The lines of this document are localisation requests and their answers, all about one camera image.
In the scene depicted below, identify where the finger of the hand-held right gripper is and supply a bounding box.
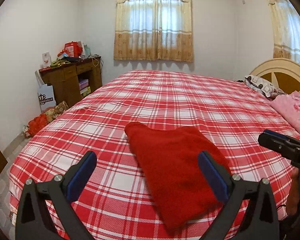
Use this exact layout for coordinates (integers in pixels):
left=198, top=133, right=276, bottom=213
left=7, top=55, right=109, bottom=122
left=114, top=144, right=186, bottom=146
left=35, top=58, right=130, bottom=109
left=258, top=133, right=300, bottom=159
left=264, top=129, right=300, bottom=148

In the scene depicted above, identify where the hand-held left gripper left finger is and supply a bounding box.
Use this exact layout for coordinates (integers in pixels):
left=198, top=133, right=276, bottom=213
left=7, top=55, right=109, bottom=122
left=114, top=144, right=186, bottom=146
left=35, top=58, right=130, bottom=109
left=15, top=151, right=98, bottom=240

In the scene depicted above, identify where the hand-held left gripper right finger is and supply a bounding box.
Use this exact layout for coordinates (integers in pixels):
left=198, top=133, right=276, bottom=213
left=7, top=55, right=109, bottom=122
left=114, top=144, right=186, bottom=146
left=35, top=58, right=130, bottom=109
left=197, top=151, right=280, bottom=240

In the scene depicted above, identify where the red embroidered sweater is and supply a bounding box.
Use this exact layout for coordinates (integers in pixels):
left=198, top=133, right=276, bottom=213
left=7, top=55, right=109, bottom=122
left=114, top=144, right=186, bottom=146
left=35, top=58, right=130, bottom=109
left=124, top=122, right=232, bottom=232

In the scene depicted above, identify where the person's right hand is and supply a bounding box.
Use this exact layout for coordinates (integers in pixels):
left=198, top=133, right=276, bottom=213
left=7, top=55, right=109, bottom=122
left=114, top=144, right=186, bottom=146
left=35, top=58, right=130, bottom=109
left=287, top=167, right=300, bottom=214

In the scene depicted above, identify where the pink floral quilt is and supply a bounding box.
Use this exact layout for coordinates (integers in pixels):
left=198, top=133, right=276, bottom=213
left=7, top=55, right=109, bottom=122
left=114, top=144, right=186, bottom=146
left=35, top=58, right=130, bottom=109
left=270, top=91, right=300, bottom=143

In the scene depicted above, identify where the grey patterned pillow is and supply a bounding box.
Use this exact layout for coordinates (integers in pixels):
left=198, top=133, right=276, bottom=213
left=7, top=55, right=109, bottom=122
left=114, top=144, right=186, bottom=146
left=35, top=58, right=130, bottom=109
left=244, top=76, right=288, bottom=98

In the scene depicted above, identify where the red floral bundle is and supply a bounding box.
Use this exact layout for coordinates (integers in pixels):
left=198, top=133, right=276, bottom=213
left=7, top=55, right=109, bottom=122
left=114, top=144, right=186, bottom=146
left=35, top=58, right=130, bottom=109
left=24, top=114, right=50, bottom=138

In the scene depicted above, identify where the cream wooden headboard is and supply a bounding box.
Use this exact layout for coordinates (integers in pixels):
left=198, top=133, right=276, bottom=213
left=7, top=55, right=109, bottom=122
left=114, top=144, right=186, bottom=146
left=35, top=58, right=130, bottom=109
left=250, top=58, right=300, bottom=98

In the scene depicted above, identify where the gold floral cushion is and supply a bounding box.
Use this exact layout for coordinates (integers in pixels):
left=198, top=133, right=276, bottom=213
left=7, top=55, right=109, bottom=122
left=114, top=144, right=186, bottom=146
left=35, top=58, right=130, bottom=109
left=44, top=101, right=69, bottom=123

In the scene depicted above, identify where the white paper bag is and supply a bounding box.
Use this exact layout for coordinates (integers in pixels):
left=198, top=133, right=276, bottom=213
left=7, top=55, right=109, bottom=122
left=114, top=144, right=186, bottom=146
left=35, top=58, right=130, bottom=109
left=35, top=70, right=57, bottom=112

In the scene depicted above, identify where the red plaid bed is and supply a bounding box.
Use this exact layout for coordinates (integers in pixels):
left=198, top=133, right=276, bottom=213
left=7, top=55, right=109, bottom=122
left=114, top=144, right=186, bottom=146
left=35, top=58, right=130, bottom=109
left=9, top=70, right=300, bottom=240

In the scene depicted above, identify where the dark wooden desk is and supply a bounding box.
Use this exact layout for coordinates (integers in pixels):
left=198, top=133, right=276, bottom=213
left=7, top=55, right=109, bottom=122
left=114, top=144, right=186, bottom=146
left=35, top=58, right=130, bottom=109
left=39, top=57, right=102, bottom=108

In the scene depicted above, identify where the beige floral window curtain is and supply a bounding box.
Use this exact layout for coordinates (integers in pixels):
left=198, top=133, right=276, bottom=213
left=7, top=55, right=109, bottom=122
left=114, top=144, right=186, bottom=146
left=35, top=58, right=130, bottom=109
left=114, top=0, right=194, bottom=63
left=260, top=0, right=300, bottom=70

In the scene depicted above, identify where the green yellow cloth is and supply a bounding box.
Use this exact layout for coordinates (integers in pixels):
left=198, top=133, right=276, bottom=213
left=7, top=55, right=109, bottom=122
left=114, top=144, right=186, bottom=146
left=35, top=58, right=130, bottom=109
left=49, top=59, right=68, bottom=67

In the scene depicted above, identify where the white picture box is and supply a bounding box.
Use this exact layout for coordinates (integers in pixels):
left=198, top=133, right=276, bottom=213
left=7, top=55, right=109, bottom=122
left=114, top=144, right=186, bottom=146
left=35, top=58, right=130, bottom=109
left=42, top=52, right=52, bottom=68

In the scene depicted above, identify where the red gift box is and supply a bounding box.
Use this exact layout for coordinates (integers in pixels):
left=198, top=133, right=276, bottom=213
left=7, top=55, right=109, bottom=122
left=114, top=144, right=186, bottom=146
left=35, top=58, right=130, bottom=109
left=64, top=41, right=85, bottom=58

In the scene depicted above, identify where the white cable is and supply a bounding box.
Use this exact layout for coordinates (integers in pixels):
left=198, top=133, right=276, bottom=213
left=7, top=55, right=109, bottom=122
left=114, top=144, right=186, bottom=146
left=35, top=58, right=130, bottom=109
left=90, top=55, right=102, bottom=68

